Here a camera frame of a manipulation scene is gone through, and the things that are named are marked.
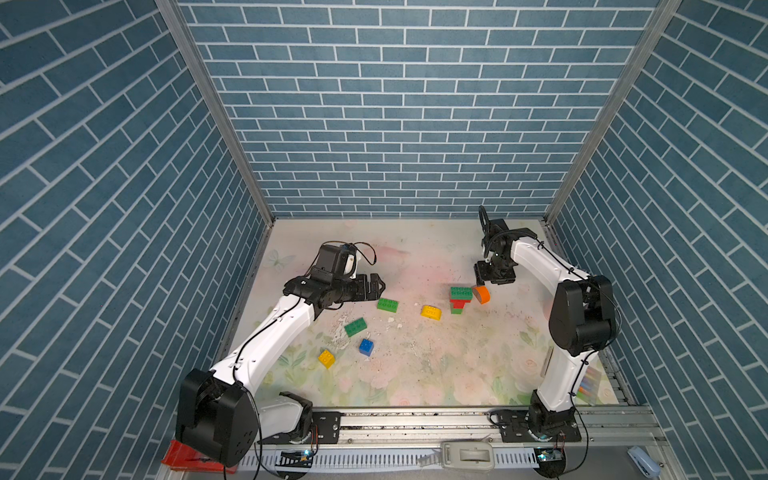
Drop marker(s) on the long green lego brick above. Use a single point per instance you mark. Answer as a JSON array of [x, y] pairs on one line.
[[355, 327], [461, 293], [388, 305]]

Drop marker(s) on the long green lego brick front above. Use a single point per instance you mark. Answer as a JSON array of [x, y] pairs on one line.
[[461, 293]]

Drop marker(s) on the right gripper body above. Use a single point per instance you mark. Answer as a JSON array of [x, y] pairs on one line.
[[494, 273]]

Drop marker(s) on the light blue stapler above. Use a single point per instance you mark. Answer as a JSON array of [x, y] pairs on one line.
[[649, 468]]

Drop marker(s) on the pack of coloured markers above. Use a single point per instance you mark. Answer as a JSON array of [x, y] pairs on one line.
[[589, 387]]

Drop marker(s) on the yellow rounded lego brick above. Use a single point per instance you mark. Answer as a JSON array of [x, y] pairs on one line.
[[431, 312]]

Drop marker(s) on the red tape dispenser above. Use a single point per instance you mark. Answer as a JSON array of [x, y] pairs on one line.
[[182, 458]]

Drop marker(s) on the long red lego brick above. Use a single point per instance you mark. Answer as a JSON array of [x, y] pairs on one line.
[[458, 303]]

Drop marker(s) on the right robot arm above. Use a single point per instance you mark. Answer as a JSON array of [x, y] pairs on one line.
[[582, 319]]

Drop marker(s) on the long green lego brick middle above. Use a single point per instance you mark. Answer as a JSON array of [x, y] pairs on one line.
[[355, 327]]

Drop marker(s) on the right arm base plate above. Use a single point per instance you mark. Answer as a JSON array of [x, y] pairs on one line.
[[510, 427]]

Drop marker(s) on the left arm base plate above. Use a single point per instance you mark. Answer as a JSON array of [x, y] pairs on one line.
[[325, 428]]

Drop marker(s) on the small blue lego brick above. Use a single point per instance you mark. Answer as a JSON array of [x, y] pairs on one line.
[[366, 347]]

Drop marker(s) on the small yellow lego brick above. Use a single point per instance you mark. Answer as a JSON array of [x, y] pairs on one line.
[[326, 358]]

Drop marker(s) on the white slotted cable duct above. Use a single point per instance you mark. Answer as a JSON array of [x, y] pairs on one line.
[[363, 460]]

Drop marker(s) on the orange round lego piece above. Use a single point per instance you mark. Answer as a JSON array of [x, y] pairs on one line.
[[482, 294]]

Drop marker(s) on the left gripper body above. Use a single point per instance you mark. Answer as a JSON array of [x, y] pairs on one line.
[[353, 289]]

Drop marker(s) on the long green lego brick back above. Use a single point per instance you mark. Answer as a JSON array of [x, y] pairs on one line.
[[388, 305]]

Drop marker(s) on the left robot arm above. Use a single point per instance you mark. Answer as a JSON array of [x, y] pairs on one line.
[[217, 414]]

